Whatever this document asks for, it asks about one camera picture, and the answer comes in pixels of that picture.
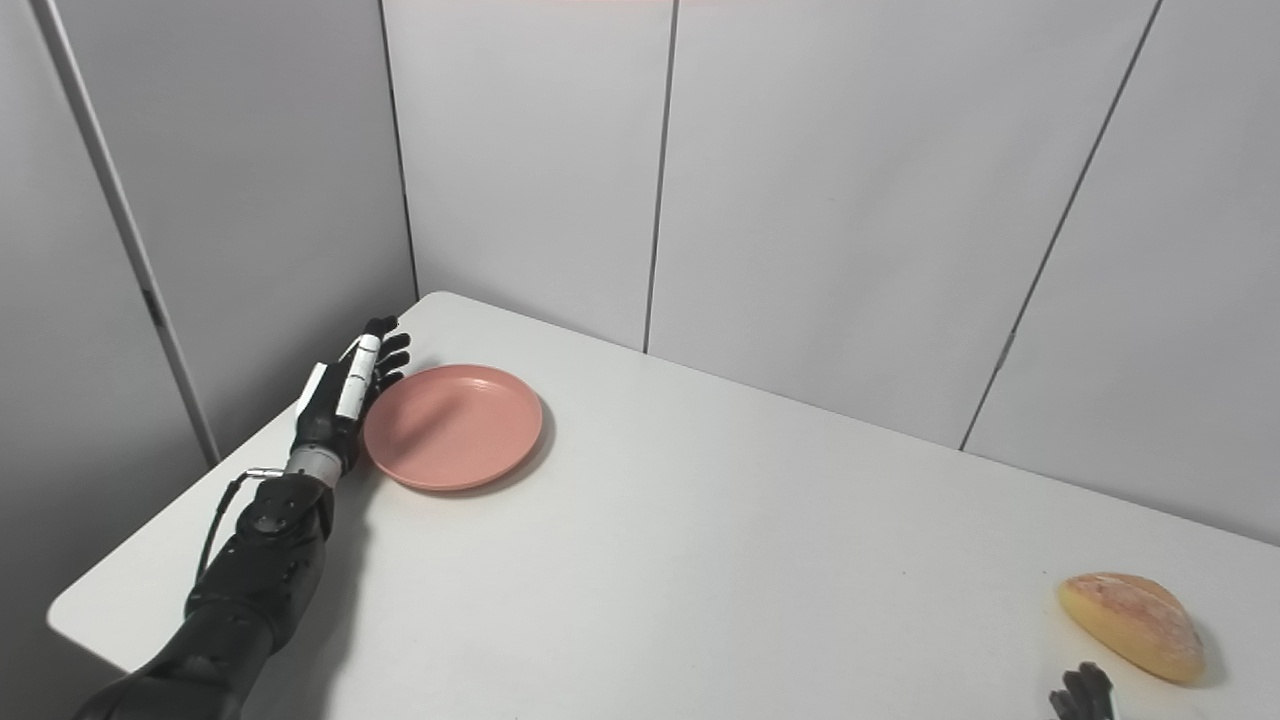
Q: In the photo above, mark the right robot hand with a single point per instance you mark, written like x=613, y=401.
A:
x=1082, y=695

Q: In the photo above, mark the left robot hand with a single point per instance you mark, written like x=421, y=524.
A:
x=340, y=400

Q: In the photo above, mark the bread roll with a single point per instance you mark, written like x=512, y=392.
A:
x=1135, y=625

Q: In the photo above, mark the pink plate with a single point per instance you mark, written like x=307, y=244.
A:
x=452, y=426

